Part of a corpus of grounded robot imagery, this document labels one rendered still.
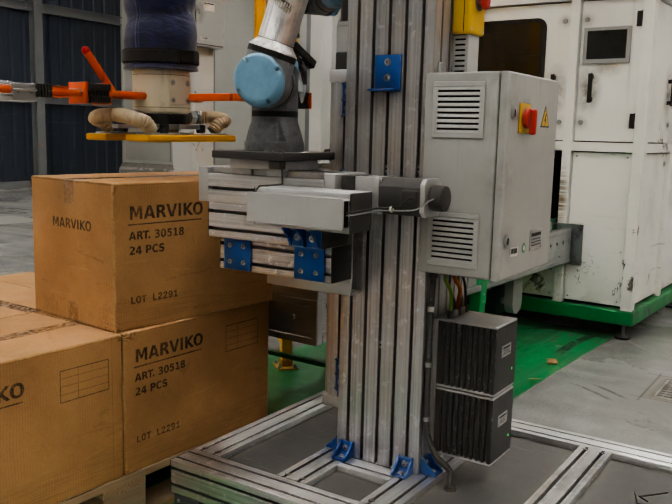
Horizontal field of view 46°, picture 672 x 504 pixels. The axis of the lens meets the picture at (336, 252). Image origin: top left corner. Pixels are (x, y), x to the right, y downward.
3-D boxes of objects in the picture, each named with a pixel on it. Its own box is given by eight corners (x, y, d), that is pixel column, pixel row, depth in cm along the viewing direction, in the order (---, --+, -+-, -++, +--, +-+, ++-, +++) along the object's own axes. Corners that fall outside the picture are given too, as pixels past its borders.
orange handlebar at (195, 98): (219, 106, 263) (219, 94, 262) (287, 105, 244) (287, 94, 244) (-65, 93, 191) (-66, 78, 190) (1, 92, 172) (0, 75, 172)
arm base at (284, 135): (315, 151, 204) (316, 112, 202) (279, 152, 191) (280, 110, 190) (269, 149, 212) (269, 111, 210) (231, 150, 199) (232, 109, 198)
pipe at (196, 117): (178, 128, 262) (178, 111, 261) (231, 129, 247) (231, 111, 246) (89, 127, 236) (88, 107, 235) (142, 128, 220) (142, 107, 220)
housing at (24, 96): (23, 101, 209) (22, 84, 208) (38, 101, 205) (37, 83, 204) (-2, 100, 204) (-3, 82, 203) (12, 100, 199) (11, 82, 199)
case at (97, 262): (191, 283, 283) (191, 170, 277) (272, 300, 258) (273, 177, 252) (35, 309, 238) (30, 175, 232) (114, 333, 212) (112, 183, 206)
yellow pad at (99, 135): (174, 139, 264) (174, 124, 263) (194, 140, 258) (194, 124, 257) (85, 139, 238) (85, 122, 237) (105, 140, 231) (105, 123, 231)
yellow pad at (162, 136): (213, 141, 252) (213, 125, 252) (236, 141, 246) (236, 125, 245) (125, 141, 226) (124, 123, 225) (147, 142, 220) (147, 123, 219)
